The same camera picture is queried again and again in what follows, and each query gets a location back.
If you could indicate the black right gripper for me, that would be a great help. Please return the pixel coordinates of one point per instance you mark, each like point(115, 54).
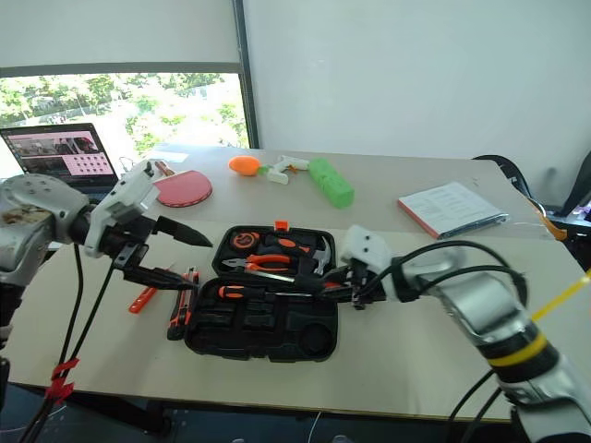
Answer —
point(367, 290)

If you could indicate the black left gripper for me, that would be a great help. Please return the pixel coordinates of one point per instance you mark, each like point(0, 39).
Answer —
point(131, 240)

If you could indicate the orange black utility knife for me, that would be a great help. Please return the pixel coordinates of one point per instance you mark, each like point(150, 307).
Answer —
point(182, 307)

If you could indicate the small orange tool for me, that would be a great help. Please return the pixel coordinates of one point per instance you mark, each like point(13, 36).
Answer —
point(142, 301)

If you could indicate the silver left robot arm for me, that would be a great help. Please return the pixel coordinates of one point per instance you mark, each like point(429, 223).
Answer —
point(32, 212)

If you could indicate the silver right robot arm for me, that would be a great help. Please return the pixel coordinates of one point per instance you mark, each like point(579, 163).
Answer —
point(489, 304)

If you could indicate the silver flat metal tool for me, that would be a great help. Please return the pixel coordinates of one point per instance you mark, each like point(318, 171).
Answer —
point(272, 275)

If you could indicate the black plastic tool case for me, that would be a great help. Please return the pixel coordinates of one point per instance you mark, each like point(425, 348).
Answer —
point(258, 323)

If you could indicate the short orange black screwdriver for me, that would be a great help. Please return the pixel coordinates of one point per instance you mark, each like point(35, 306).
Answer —
point(286, 243)

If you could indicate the red table tennis paddle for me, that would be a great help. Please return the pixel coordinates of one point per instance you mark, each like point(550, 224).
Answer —
point(184, 189)

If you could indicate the orange black tape measure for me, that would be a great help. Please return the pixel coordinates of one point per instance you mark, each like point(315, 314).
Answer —
point(244, 241)

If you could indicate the green plastic block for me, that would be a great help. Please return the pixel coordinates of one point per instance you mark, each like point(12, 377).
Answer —
point(330, 182)

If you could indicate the orange carrot toy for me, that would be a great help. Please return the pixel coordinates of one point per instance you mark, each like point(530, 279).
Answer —
point(244, 166)

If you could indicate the white toy gun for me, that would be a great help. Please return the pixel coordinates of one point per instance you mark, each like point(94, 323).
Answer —
point(285, 168)

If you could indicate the booklet in plastic sleeve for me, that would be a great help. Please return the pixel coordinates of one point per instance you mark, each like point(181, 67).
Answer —
point(450, 207)

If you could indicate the open laptop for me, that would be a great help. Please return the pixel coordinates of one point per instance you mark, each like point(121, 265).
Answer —
point(60, 154)

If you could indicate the yellow tape band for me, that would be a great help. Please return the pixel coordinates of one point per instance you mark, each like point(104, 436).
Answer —
point(519, 350)

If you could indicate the yellow plastic strip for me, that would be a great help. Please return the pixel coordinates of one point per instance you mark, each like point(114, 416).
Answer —
point(561, 297)

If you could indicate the white roller blind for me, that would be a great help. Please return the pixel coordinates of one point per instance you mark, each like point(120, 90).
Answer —
point(115, 30)

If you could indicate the black chair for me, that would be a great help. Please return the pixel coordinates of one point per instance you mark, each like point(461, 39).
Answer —
point(554, 194)

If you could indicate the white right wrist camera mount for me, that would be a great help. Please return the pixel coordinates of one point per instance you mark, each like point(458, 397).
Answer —
point(367, 247)

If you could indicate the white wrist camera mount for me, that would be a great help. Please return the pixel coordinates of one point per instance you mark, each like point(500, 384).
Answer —
point(124, 191)
point(367, 247)

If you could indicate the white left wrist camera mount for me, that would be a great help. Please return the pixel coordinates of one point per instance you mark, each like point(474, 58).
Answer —
point(124, 191)

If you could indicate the grey window frame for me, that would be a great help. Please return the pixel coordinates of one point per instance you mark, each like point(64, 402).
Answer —
point(244, 74)

